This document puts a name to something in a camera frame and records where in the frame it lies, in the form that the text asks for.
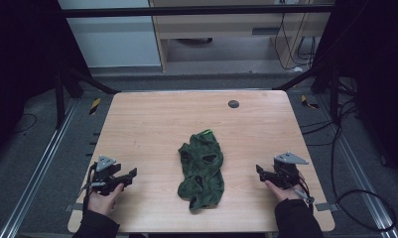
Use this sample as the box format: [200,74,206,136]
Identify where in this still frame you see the dark green cloth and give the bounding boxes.
[177,129,225,213]

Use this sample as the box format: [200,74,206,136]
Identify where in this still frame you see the left hand-held gripper black cable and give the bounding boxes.
[81,162,99,214]

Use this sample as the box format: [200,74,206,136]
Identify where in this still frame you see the hand-held gripper black cable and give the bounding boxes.
[81,162,99,214]
[294,177,316,212]

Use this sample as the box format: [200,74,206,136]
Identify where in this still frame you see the grey tape strip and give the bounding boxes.
[315,201,339,213]
[64,202,84,213]

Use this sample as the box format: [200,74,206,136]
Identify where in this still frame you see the light wooden desk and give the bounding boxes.
[148,0,336,72]

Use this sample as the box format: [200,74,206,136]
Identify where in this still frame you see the black yellow striped tape marker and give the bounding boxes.
[88,97,102,116]
[300,94,320,110]

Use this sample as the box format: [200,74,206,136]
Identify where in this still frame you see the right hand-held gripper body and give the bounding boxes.
[266,151,310,190]

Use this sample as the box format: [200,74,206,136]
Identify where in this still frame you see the person's right hand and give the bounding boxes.
[264,179,308,203]

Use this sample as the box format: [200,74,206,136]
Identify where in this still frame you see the long black floor cable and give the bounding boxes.
[330,98,398,233]

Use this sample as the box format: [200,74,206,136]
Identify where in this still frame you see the black metal stand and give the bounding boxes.
[53,63,121,131]
[273,60,359,125]

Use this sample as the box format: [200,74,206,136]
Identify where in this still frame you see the black horizontal frame bar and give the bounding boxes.
[58,4,336,19]

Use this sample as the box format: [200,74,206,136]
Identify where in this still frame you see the white cabinet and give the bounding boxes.
[57,0,162,68]

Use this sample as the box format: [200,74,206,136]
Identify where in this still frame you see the thin black floor cable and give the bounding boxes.
[12,113,39,135]

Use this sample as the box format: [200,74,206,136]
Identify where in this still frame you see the right hand-held gripper black cable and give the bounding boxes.
[294,177,316,212]

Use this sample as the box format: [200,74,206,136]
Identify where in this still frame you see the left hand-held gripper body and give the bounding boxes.
[90,155,132,196]

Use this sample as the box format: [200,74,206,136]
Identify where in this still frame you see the person's left hand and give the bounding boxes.
[86,182,125,218]

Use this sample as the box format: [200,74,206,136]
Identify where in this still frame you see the silver floor rail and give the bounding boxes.
[314,95,398,238]
[0,98,79,238]

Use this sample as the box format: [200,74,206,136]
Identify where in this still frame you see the black cables under desk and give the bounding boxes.
[273,12,318,71]

